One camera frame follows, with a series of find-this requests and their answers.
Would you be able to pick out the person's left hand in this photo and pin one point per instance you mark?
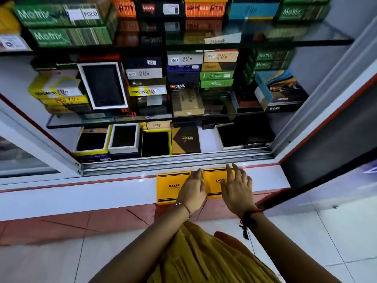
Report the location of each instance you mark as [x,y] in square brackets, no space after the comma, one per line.
[191,194]

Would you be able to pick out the person's right hand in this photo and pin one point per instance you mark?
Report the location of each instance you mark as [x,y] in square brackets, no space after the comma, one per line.
[238,194]

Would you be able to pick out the yellow Balisi box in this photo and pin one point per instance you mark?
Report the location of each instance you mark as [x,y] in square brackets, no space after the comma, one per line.
[212,185]
[169,188]

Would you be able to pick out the long glass shelf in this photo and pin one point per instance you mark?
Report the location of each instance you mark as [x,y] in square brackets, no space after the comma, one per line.
[309,35]

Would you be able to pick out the person's left forearm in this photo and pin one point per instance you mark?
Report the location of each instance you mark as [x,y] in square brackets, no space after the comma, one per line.
[141,250]

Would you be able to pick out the person's right forearm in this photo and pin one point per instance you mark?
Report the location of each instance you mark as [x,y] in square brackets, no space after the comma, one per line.
[282,250]

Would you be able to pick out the brown box gold pattern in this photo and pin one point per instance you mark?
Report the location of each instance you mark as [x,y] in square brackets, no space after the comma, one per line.
[186,140]

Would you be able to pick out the yellow-green open box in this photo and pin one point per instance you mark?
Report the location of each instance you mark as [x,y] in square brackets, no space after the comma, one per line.
[156,143]

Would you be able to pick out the black and white box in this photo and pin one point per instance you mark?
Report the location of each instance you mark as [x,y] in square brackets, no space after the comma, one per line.
[274,108]

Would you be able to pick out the dark box pale label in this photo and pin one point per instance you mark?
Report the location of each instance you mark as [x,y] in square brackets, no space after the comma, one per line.
[151,100]

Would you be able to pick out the dark blue flat box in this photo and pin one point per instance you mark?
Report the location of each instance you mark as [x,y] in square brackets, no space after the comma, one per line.
[92,158]

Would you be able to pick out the small black box red logo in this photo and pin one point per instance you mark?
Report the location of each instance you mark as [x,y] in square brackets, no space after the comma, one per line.
[184,86]

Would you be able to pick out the yellow box long label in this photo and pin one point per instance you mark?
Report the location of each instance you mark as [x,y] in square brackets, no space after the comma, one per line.
[147,90]

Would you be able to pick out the yellow open box tan card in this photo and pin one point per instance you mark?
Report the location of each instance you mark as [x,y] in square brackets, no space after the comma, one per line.
[92,141]

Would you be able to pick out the blue picture box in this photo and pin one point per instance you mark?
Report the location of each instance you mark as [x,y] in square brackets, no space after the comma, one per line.
[282,88]

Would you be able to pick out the dark navy box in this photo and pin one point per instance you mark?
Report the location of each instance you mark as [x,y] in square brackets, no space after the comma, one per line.
[183,77]

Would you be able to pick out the purple box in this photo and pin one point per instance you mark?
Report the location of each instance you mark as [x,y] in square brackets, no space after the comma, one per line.
[184,68]

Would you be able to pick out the grey handwritten box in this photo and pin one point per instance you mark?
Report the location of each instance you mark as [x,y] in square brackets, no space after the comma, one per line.
[144,74]

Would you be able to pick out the small green striped box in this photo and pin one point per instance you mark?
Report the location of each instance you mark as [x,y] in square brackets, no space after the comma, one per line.
[269,65]
[272,55]

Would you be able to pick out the white handwritten box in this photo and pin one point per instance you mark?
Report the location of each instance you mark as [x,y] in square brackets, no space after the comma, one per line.
[185,58]

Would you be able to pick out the peach handwritten box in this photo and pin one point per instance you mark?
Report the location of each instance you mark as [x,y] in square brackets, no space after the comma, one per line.
[221,56]

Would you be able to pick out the navy box white tag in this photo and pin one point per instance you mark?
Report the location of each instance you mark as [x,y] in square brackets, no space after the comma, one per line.
[141,63]

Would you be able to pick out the dark yellow box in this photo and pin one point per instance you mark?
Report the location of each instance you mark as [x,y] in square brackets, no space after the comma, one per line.
[59,109]

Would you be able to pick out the flat yellow box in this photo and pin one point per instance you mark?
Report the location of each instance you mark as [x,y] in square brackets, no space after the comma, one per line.
[64,100]

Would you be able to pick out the white framed wallet box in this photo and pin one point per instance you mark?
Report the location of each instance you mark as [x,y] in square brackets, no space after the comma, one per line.
[97,64]

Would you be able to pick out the yellow and white box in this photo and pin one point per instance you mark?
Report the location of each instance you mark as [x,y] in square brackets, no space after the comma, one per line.
[53,86]

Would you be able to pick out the orange ribbed box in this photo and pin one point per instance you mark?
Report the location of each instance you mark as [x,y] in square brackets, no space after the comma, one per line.
[206,10]

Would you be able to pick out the black box red patch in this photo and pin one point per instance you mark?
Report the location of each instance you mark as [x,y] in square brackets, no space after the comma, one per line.
[159,9]

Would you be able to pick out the dark green box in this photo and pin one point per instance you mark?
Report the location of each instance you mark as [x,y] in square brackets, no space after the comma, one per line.
[53,63]

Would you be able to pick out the yellow box white label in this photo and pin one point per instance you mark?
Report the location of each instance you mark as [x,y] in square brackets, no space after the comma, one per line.
[13,42]

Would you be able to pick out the plain yellow box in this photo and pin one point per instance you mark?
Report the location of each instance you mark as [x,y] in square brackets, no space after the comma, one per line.
[8,20]

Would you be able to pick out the black thread wristband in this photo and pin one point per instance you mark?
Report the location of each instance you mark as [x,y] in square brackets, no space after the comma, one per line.
[249,219]

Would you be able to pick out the aluminium sliding track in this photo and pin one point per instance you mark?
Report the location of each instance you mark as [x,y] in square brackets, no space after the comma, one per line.
[176,163]

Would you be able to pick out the yellow garment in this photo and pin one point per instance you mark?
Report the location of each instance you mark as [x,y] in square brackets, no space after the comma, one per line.
[200,256]

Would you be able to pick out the white tiled ledge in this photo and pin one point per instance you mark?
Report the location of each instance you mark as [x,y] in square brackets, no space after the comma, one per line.
[88,197]

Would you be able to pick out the dark glass panel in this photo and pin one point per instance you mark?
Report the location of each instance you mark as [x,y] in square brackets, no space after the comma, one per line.
[338,138]

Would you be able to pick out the white paper tag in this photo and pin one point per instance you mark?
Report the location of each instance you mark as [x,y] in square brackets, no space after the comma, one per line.
[222,38]

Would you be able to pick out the stack of orange boxes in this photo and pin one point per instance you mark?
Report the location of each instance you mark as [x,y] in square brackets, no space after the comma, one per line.
[125,8]

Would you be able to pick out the white cabinet frame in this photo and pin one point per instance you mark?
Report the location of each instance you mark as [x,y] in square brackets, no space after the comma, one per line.
[324,94]

